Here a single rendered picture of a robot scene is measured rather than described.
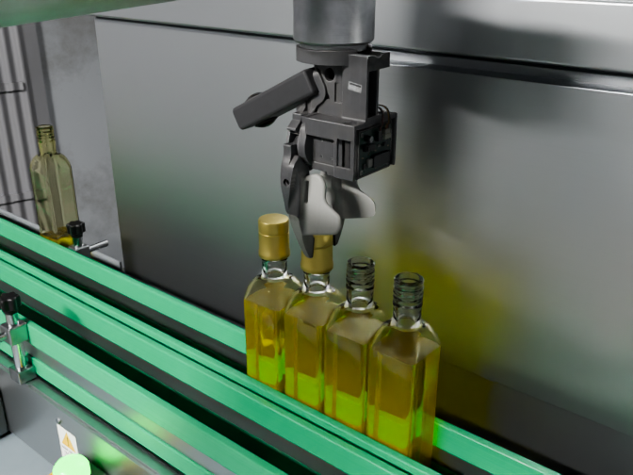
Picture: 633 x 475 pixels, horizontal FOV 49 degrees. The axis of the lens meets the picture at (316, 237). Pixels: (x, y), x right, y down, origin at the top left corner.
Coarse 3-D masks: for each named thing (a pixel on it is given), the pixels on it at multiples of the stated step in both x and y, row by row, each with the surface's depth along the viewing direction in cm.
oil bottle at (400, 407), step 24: (384, 336) 68; (408, 336) 67; (432, 336) 69; (384, 360) 69; (408, 360) 67; (432, 360) 70; (384, 384) 70; (408, 384) 68; (432, 384) 71; (384, 408) 71; (408, 408) 69; (432, 408) 73; (384, 432) 72; (408, 432) 70; (432, 432) 74; (408, 456) 71
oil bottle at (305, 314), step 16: (336, 288) 77; (288, 304) 76; (304, 304) 74; (320, 304) 74; (336, 304) 75; (288, 320) 76; (304, 320) 75; (320, 320) 74; (288, 336) 77; (304, 336) 76; (320, 336) 74; (288, 352) 78; (304, 352) 76; (320, 352) 75; (288, 368) 79; (304, 368) 77; (320, 368) 76; (288, 384) 80; (304, 384) 78; (320, 384) 77; (304, 400) 79; (320, 400) 77
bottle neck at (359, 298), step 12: (348, 264) 70; (360, 264) 72; (372, 264) 70; (348, 276) 71; (360, 276) 70; (372, 276) 71; (348, 288) 71; (360, 288) 70; (372, 288) 71; (348, 300) 72; (360, 300) 71; (372, 300) 72
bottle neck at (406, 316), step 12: (396, 276) 68; (408, 276) 68; (420, 276) 68; (396, 288) 67; (408, 288) 66; (420, 288) 67; (396, 300) 67; (408, 300) 67; (420, 300) 67; (396, 312) 68; (408, 312) 67; (420, 312) 68; (396, 324) 68; (408, 324) 68; (420, 324) 69
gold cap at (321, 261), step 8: (320, 240) 72; (328, 240) 73; (320, 248) 72; (328, 248) 73; (304, 256) 73; (320, 256) 73; (328, 256) 73; (304, 264) 74; (312, 264) 73; (320, 264) 73; (328, 264) 74; (312, 272) 73; (320, 272) 73
